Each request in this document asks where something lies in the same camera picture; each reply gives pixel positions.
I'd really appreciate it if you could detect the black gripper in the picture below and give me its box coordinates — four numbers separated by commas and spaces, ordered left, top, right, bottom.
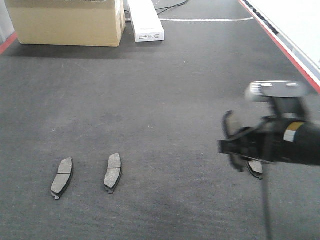
218, 110, 288, 172

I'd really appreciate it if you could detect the grey brake pad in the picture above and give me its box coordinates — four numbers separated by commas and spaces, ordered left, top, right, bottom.
103, 153, 122, 194
50, 157, 73, 200
247, 161, 263, 180

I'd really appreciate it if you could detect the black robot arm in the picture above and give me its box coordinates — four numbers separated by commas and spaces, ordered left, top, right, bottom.
218, 111, 320, 171

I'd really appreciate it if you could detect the black conveyor belt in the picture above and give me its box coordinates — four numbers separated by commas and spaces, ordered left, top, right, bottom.
0, 0, 320, 240

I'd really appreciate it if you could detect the long white carton box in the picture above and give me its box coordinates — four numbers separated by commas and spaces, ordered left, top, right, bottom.
127, 0, 165, 43

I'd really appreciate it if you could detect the large cardboard box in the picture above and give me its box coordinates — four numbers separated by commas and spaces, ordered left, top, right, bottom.
5, 0, 126, 47

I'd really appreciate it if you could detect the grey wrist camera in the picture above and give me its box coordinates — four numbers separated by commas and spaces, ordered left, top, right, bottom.
244, 80, 308, 103

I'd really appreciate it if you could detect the black floor cable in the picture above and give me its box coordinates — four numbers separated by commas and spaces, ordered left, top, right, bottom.
154, 0, 189, 15

